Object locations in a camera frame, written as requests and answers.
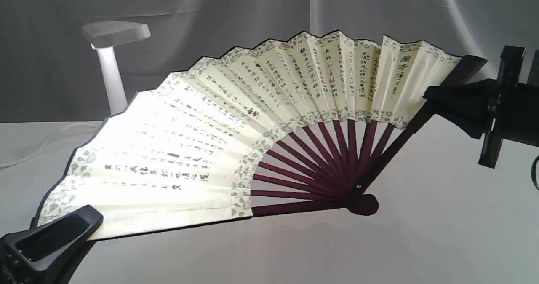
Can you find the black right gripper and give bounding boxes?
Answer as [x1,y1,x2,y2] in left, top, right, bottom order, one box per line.
[423,45,539,169]

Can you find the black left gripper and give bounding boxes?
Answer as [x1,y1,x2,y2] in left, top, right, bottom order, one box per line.
[0,205,104,284]

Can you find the folding paper fan dark ribs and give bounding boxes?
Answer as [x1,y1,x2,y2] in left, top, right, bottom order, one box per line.
[30,31,488,241]

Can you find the white desk lamp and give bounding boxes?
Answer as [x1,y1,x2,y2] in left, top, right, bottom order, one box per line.
[82,21,151,115]

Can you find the white power cable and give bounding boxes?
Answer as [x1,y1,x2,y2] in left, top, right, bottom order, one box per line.
[0,122,106,169]

